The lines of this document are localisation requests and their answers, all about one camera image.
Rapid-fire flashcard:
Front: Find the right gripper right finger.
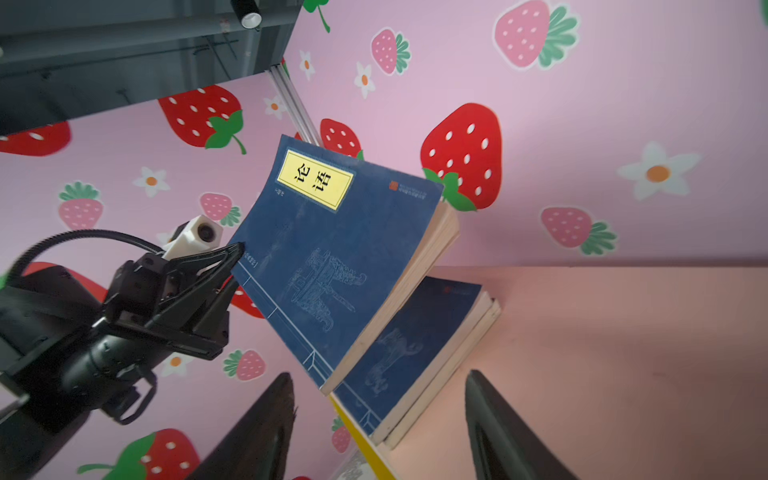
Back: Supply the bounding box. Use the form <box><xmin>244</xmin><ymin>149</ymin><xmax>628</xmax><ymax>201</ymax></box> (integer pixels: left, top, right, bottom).
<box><xmin>465</xmin><ymin>370</ymin><xmax>576</xmax><ymax>480</ymax></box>

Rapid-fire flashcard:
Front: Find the yellow pink blue bookshelf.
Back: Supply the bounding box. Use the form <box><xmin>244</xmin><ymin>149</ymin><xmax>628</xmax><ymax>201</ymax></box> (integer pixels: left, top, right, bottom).
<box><xmin>326</xmin><ymin>263</ymin><xmax>768</xmax><ymax>480</ymax></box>

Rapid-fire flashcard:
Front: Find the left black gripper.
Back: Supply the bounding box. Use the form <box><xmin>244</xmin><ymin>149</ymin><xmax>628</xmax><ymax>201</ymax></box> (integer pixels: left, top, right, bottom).
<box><xmin>89</xmin><ymin>242</ymin><xmax>245</xmax><ymax>362</ymax></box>

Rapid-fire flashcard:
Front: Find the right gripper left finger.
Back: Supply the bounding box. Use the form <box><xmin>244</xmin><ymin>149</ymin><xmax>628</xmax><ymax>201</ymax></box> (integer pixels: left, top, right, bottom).
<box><xmin>189</xmin><ymin>372</ymin><xmax>296</xmax><ymax>480</ymax></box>

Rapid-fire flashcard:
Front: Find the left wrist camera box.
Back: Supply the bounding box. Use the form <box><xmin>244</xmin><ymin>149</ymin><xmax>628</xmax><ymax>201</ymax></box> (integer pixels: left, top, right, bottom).
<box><xmin>162</xmin><ymin>215</ymin><xmax>223</xmax><ymax>260</ymax></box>

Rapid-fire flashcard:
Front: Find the navy book yellow label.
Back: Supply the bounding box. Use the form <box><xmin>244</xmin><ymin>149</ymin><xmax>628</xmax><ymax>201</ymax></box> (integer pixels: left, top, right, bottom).
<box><xmin>383</xmin><ymin>299</ymin><xmax>502</xmax><ymax>450</ymax></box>

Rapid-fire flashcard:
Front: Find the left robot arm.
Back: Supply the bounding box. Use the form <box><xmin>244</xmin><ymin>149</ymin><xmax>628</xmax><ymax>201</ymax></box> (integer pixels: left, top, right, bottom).
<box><xmin>1</xmin><ymin>229</ymin><xmax>244</xmax><ymax>479</ymax></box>

